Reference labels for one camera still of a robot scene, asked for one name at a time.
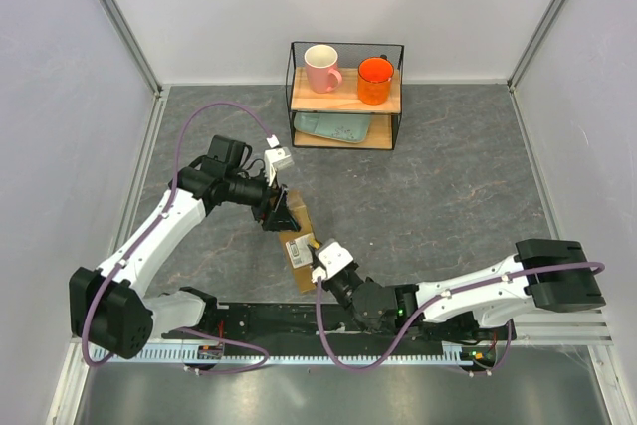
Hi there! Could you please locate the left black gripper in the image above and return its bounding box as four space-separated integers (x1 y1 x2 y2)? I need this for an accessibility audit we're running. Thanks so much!
226 163 301 233

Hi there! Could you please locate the brown cardboard express box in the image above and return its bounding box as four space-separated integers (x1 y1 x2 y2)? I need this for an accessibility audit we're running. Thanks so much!
277 189 316 293

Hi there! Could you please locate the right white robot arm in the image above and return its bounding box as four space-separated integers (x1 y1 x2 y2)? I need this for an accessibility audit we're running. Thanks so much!
312 239 605 342

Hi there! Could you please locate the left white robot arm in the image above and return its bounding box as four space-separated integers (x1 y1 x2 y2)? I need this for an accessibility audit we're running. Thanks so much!
69 135 300 366

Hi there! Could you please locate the teal rectangular plate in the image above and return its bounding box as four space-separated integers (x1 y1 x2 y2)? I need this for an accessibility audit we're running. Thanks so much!
293 112 372 144

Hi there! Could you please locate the pink ceramic mug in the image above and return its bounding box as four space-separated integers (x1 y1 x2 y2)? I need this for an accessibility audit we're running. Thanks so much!
304 44 342 94

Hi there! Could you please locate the orange glass cup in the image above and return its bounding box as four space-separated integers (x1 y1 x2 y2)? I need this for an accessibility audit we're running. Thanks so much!
357 55 394 106

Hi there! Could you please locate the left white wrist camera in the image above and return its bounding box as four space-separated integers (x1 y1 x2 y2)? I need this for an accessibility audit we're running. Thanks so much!
263 134 294 186

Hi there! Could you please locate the slotted cable duct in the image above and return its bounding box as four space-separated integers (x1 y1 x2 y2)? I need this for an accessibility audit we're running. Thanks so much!
129 340 497 366

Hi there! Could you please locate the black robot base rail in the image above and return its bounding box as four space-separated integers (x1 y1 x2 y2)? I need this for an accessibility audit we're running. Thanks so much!
193 303 516 357

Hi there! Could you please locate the black wire wooden shelf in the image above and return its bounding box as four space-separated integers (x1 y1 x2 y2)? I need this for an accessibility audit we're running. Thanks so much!
286 41 404 150

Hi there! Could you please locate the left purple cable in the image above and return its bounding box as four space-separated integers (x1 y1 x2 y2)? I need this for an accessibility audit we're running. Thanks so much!
81 101 275 367

